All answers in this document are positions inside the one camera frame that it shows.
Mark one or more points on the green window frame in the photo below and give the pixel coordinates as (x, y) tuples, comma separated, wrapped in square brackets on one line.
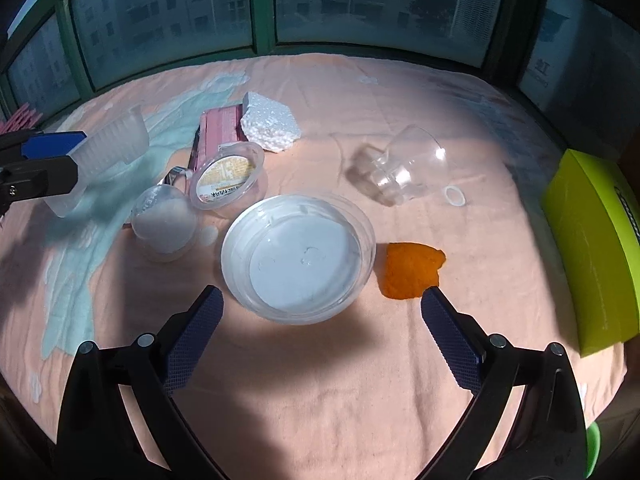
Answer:
[(65, 52)]

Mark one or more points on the round cup with printed lid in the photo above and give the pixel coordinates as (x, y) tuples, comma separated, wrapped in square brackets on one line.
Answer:
[(233, 179)]

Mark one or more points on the clear rectangular plastic tray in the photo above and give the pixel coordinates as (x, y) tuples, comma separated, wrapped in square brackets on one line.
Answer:
[(123, 140)]

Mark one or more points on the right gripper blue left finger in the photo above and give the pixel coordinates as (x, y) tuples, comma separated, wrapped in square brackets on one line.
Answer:
[(186, 335)]

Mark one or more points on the clear dome plastic cup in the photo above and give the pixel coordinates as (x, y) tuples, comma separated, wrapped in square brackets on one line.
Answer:
[(413, 165)]

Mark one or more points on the clear plastic cup with white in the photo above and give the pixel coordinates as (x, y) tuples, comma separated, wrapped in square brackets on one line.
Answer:
[(164, 222)]

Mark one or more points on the lime green tissue box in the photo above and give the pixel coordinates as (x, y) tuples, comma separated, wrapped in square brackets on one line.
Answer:
[(594, 219)]

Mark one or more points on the green mesh waste basket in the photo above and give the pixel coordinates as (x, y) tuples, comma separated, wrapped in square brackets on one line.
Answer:
[(593, 435)]

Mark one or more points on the pink snack packet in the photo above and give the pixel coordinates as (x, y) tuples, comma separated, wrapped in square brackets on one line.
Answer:
[(217, 126)]

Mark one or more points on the orange peel piece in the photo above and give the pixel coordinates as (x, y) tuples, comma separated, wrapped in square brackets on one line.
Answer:
[(409, 269)]

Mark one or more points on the pink clothes hanger rack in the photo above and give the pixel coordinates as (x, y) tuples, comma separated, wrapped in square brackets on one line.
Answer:
[(25, 118)]

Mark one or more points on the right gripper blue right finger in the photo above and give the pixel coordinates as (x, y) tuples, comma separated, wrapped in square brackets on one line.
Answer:
[(456, 337)]

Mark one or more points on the round clear plastic bowl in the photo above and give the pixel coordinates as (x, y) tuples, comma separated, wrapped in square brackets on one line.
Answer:
[(298, 259)]

